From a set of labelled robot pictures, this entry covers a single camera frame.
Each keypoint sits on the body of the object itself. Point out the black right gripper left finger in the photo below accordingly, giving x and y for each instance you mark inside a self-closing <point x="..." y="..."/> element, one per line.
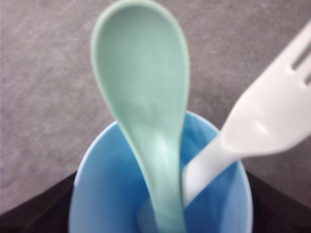
<point x="46" y="213"/>

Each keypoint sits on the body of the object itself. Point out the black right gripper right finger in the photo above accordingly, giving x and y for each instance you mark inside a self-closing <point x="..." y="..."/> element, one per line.
<point x="275" y="212"/>

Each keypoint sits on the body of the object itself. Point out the light blue plastic cup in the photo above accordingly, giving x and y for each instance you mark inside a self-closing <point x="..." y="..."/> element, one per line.
<point x="109" y="189"/>

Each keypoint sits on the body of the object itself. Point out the white plastic fork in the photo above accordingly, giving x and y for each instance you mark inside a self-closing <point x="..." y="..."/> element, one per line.
<point x="273" y="115"/>

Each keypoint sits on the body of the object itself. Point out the mint green plastic spoon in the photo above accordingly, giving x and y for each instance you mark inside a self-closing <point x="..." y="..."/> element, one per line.
<point x="141" y="64"/>

